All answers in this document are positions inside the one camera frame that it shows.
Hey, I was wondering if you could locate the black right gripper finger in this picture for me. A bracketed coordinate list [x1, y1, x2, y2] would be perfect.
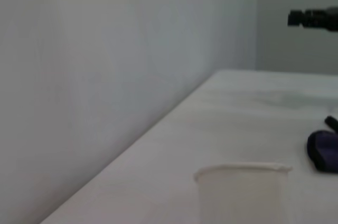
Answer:
[324, 115, 338, 133]

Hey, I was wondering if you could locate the purple rag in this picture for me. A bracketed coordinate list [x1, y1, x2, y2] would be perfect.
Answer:
[306, 129, 338, 174]

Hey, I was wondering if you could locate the white paper cup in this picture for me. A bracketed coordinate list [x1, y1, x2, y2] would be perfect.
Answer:
[193, 163, 293, 224]

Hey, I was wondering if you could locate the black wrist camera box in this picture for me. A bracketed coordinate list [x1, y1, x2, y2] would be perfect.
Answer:
[287, 7, 338, 32]

